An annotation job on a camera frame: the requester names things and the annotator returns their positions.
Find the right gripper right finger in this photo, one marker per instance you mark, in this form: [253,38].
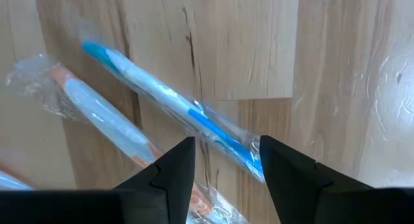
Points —
[307,198]

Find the blue toothbrush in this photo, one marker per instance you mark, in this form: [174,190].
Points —
[145,85]

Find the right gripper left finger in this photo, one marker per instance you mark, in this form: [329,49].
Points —
[145,201]

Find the orange wrapped toothbrush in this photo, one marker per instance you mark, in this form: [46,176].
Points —
[106,120]

